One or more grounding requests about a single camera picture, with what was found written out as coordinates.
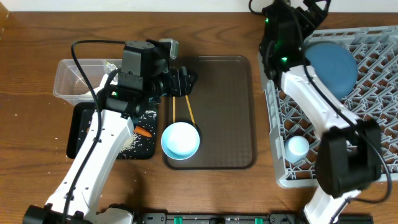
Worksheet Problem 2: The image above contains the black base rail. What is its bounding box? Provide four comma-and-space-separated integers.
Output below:
136, 212, 374, 224

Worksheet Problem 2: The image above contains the black plastic tray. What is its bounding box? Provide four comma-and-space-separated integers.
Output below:
66, 103, 157, 160

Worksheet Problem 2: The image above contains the white crumpled tissue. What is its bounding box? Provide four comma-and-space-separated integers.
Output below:
93, 73, 109, 95

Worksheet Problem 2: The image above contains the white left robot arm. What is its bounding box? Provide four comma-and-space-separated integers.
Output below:
22, 39, 198, 223

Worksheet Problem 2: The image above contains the orange carrot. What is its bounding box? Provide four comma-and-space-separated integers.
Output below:
134, 125, 152, 138

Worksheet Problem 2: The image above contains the clear plastic waste bin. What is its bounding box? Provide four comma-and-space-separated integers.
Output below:
53, 58, 122, 106

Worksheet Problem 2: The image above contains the spilled white rice pile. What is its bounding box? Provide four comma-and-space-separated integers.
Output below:
80, 110, 157, 155

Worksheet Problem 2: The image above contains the light blue bowl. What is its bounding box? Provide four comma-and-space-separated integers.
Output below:
161, 122, 200, 161

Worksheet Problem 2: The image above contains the brown serving tray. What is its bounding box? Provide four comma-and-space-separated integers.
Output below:
164, 55, 257, 170

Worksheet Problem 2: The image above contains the light blue cup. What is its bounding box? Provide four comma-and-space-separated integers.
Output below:
284, 136, 309, 163

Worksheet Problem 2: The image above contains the dark blue plate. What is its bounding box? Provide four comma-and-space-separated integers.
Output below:
305, 42, 358, 100

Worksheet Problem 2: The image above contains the grey dishwasher rack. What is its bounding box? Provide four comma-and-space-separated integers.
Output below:
261, 26, 397, 189

